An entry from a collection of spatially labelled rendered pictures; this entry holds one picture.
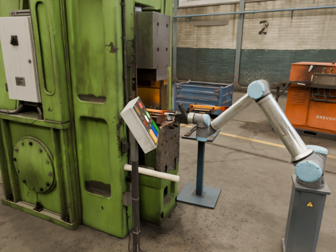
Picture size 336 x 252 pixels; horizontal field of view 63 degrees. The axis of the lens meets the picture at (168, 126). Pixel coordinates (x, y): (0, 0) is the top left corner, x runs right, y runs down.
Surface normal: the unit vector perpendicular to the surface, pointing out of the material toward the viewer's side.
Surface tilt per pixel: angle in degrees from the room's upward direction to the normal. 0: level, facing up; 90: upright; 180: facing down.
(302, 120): 90
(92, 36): 89
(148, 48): 90
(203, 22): 90
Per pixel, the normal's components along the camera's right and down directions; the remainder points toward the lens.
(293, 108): -0.60, 0.22
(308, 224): -0.29, 0.26
